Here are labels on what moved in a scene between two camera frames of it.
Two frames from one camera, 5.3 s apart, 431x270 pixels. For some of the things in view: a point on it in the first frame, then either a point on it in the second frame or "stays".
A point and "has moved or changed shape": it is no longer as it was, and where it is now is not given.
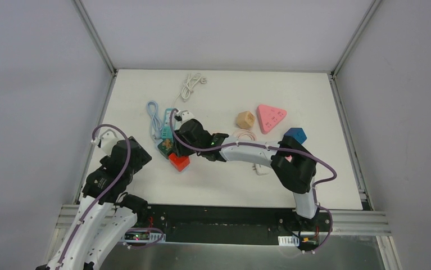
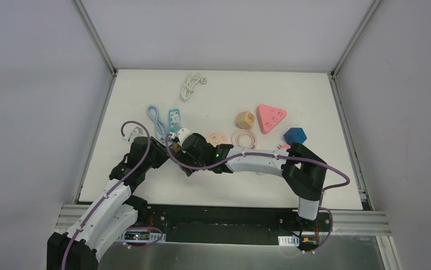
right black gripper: (180, 138) -> (185, 140)
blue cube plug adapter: (298, 133) stays
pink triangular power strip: (268, 117) stays
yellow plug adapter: (245, 119) stays
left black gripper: (108, 160) -> (159, 153)
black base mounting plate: (231, 224) stays
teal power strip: (167, 133) has moved or changed shape
